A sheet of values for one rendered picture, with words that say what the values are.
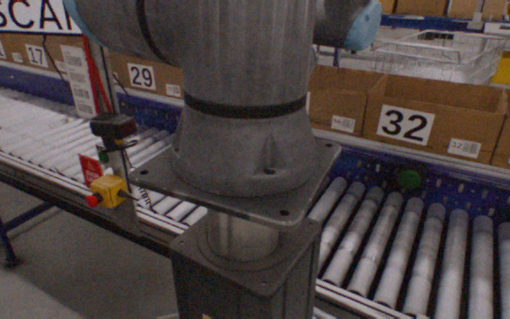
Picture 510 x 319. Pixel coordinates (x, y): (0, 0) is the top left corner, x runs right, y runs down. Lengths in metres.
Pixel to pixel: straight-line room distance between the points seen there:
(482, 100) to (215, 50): 1.29
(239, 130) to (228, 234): 0.17
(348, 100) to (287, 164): 0.93
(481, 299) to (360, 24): 0.69
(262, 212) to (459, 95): 1.25
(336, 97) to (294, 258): 0.88
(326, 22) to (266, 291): 0.49
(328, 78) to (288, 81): 1.25
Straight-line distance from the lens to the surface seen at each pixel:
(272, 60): 0.37
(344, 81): 1.62
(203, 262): 0.53
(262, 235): 0.50
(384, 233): 1.15
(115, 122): 0.98
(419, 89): 1.57
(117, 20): 0.49
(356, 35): 0.72
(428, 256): 1.11
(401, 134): 1.32
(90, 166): 1.24
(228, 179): 0.40
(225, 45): 0.37
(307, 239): 0.57
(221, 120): 0.39
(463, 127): 1.29
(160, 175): 0.46
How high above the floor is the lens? 1.44
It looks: 29 degrees down
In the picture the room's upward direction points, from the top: straight up
